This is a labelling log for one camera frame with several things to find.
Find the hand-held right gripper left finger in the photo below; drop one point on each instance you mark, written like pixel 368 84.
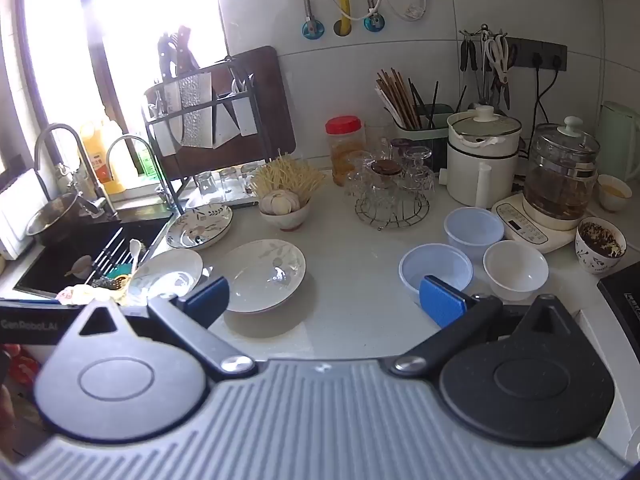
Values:
pixel 212 294

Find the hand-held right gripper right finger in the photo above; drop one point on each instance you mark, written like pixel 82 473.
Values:
pixel 441 301

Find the shallow blue plastic bowl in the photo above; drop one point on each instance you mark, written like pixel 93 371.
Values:
pixel 435 265

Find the white leaf-pattern plate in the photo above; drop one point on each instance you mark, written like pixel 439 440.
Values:
pixel 265 280
pixel 165 275

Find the colourful floral plate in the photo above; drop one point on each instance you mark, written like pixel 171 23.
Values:
pixel 200 230

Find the white ceramic bowl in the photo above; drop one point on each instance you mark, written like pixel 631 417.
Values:
pixel 515 270

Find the black kitchen sink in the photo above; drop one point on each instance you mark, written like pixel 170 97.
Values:
pixel 50 262

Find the white ceramic spoon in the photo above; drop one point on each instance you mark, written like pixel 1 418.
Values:
pixel 135 250

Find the grey drain tray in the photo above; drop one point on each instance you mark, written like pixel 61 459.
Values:
pixel 220 201

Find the bundle of chopsticks in sink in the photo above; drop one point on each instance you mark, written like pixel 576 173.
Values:
pixel 107 255

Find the stainless steel bowl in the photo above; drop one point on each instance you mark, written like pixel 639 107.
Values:
pixel 50 220

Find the white bowl holding garlic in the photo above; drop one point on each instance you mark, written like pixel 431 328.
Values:
pixel 292 220

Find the cream kettle base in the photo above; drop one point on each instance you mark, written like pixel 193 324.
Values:
pixel 525 230

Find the small clear glass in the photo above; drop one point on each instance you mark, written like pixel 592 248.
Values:
pixel 205 183
pixel 248 173
pixel 227 178

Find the garlic bulbs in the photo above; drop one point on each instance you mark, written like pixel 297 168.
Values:
pixel 277 202

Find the white ribbed box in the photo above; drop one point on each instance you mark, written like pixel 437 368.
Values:
pixel 20 210

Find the cluster of glass cups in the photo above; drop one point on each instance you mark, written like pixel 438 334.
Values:
pixel 415 175

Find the white electric cooking pot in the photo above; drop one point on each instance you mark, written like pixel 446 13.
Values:
pixel 470 170

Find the brown round lid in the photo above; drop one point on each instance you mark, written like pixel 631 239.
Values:
pixel 386 167

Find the green detergent bottle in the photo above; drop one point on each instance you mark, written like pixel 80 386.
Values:
pixel 145 160

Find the patterned bowl with tea residue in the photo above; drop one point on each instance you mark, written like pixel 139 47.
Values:
pixel 592 260

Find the glass health kettle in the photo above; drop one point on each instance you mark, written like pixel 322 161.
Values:
pixel 560 180

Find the tall clear glass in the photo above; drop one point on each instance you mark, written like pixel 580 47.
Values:
pixel 377 140

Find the plain steel kitchen knife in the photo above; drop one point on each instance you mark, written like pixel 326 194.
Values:
pixel 165 127

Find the orange detergent bottle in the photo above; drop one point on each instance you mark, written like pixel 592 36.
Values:
pixel 100 160

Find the green chopstick holder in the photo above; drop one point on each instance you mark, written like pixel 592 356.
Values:
pixel 440 125

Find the small steel faucet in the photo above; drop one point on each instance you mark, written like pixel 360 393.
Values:
pixel 129 138

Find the dark wooden cutting board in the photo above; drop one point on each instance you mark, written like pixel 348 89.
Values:
pixel 270 125

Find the red-lidded plastic jar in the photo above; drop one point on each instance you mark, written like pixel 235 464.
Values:
pixel 344 150

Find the black induction cooktop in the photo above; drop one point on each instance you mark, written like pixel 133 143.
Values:
pixel 622 295

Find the hammered steel cleaver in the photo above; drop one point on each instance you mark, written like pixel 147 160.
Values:
pixel 196 110

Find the tall steel faucet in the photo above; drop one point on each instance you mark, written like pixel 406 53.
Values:
pixel 50 129

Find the bundle of black chopsticks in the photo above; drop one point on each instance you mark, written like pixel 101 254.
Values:
pixel 434 105

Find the small bowl with yellow liquid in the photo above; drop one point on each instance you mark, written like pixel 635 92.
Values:
pixel 612 202

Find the bundle of wooden chopsticks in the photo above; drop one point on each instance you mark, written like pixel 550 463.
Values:
pixel 400 100

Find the black knife rack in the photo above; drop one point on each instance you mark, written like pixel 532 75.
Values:
pixel 222 62

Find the pale green electric kettle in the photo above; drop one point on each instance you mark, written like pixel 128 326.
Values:
pixel 622 145

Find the window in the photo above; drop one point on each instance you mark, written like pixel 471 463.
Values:
pixel 65 35

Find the black wall power strip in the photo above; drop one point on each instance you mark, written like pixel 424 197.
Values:
pixel 545 52

